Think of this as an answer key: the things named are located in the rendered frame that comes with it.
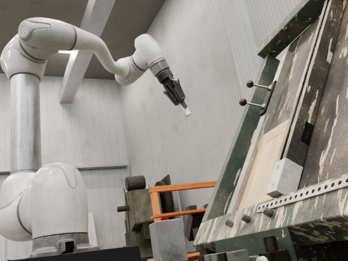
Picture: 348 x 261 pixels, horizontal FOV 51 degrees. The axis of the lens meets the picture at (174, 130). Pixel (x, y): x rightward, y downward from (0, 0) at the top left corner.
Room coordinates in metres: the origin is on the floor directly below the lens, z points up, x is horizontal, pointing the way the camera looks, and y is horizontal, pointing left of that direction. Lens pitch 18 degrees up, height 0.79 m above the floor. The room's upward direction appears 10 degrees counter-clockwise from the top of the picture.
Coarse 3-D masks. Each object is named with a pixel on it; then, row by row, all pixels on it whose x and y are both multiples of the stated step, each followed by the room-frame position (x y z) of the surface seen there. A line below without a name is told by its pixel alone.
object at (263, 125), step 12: (288, 60) 1.71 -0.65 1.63; (276, 72) 1.73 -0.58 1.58; (276, 84) 1.67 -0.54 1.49; (276, 96) 1.66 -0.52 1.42; (264, 120) 1.62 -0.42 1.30; (264, 132) 1.62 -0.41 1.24; (252, 144) 1.62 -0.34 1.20; (252, 156) 1.58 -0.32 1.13; (240, 180) 1.58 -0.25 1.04; (240, 192) 1.55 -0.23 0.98
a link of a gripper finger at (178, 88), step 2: (174, 80) 1.52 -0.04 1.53; (178, 80) 1.53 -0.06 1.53; (174, 82) 1.53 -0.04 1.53; (176, 82) 1.52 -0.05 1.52; (178, 82) 1.53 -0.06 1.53; (176, 84) 1.53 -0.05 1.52; (178, 84) 1.54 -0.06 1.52; (176, 86) 1.53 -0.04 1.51; (178, 86) 1.54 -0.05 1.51; (180, 86) 1.54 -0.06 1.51; (176, 88) 1.54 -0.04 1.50; (178, 88) 1.54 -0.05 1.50; (180, 88) 1.54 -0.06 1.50; (178, 90) 1.54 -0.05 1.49; (180, 90) 1.55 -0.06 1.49; (182, 90) 1.55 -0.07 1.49; (178, 92) 1.55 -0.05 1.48; (180, 92) 1.55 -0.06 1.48; (182, 92) 1.55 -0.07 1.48; (178, 94) 1.56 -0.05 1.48; (180, 94) 1.55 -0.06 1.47; (182, 94) 1.56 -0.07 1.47; (180, 96) 1.55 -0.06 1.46; (184, 96) 1.56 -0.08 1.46; (180, 98) 1.56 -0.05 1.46; (182, 98) 1.56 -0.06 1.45
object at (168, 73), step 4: (164, 72) 1.53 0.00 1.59; (168, 72) 1.53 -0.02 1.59; (160, 76) 1.54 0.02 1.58; (164, 76) 1.53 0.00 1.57; (168, 76) 1.53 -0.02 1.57; (172, 76) 1.56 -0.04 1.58; (160, 80) 1.55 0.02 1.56; (164, 80) 1.55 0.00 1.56; (168, 80) 1.55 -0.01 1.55; (172, 80) 1.54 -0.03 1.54; (164, 84) 1.59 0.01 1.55; (172, 84) 1.55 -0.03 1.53
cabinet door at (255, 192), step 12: (276, 132) 1.49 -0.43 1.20; (264, 144) 1.55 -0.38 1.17; (276, 144) 1.45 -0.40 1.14; (264, 156) 1.51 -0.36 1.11; (276, 156) 1.40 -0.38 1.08; (252, 168) 1.57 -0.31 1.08; (264, 168) 1.46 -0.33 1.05; (252, 180) 1.52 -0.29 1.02; (264, 180) 1.42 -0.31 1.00; (252, 192) 1.48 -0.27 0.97; (264, 192) 1.38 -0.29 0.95; (240, 204) 1.53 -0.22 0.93; (252, 204) 1.43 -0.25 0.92
